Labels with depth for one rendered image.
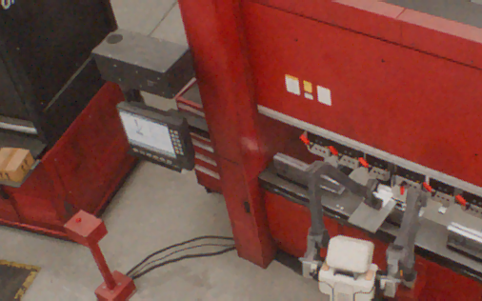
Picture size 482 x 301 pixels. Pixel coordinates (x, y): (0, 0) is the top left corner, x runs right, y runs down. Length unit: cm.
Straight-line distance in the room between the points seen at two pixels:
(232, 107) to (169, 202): 188
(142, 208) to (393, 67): 295
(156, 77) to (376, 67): 117
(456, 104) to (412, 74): 26
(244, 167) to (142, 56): 99
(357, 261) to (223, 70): 130
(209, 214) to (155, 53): 203
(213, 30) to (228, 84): 36
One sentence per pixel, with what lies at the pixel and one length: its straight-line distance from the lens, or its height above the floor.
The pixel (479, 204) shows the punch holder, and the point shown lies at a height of 128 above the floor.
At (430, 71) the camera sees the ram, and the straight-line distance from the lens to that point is 361.
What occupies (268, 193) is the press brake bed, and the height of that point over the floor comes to 75.
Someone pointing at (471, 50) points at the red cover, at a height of 224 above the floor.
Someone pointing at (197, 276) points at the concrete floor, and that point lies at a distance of 546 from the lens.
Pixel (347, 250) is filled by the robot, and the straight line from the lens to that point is 370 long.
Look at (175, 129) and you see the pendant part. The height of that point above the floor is 157.
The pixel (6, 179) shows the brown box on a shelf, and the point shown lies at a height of 101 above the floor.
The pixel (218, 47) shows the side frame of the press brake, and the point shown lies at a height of 195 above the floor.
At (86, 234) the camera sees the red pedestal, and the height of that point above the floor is 80.
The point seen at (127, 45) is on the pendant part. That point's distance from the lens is 424.
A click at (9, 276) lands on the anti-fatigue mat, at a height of 1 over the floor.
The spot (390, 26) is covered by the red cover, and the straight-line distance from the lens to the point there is 355.
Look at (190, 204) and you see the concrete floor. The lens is 595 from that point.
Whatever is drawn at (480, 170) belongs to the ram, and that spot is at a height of 153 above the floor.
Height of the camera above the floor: 424
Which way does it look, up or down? 45 degrees down
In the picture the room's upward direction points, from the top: 7 degrees counter-clockwise
